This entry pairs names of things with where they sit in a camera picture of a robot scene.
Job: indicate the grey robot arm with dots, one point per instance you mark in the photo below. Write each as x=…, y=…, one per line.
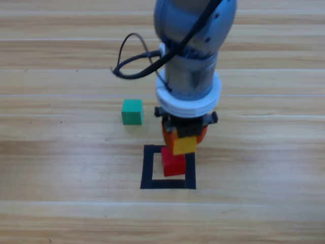
x=193, y=15

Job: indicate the yellow wooden block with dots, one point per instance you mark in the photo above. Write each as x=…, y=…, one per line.
x=185, y=146

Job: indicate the green wooden block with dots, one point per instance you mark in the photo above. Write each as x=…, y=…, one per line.
x=132, y=113

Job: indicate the black tape square outline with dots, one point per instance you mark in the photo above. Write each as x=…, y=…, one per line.
x=147, y=167

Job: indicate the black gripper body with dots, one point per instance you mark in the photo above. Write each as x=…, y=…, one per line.
x=189, y=127

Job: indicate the red wooden block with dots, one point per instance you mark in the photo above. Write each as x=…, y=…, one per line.
x=174, y=166

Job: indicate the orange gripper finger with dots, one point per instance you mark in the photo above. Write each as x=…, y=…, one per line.
x=203, y=133
x=169, y=138

